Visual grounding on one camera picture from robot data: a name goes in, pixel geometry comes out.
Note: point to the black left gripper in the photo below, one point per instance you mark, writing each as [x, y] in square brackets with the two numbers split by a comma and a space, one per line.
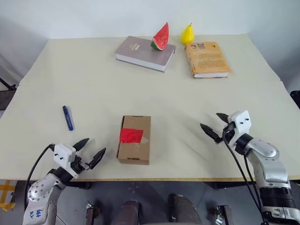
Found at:
[78, 165]

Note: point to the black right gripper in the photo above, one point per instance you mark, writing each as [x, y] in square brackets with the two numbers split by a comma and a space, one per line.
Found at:
[229, 129]

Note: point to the brown cardboard box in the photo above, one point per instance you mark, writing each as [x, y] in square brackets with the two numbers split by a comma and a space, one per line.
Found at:
[136, 152]

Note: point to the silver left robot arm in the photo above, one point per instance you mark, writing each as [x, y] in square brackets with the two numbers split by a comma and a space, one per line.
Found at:
[39, 189]

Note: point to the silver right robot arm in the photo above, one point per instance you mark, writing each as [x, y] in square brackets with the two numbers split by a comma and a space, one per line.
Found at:
[269, 164]

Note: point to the red tape patch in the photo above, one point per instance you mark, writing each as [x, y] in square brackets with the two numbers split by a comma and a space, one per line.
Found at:
[131, 136]

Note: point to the orange paperback book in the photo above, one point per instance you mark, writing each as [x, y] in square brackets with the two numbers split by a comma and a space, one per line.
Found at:
[208, 58]

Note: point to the dark rounded shape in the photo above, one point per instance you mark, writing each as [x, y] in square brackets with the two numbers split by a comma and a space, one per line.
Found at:
[185, 211]
[129, 213]

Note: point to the black object at room edge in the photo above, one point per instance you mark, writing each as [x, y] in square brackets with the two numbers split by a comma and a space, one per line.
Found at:
[295, 98]

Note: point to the yellow pear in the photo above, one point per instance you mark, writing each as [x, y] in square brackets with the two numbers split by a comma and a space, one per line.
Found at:
[187, 35]

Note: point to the black stand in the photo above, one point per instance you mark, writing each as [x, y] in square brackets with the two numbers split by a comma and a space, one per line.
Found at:
[7, 98]

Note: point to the red watermelon slice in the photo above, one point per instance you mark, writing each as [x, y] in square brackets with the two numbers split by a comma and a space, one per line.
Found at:
[161, 37]

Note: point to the grey hardcover book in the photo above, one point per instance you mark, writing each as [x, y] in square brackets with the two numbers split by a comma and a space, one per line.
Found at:
[140, 51]

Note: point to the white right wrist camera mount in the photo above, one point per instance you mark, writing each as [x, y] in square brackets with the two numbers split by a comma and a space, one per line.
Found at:
[241, 122]

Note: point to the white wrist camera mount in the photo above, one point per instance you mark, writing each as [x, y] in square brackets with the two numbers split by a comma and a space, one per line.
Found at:
[241, 122]
[62, 153]

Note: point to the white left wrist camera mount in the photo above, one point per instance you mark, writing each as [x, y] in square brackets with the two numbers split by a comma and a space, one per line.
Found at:
[62, 153]

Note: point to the metal bracket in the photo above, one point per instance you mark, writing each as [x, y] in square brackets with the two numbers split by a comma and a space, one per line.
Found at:
[221, 215]
[91, 213]

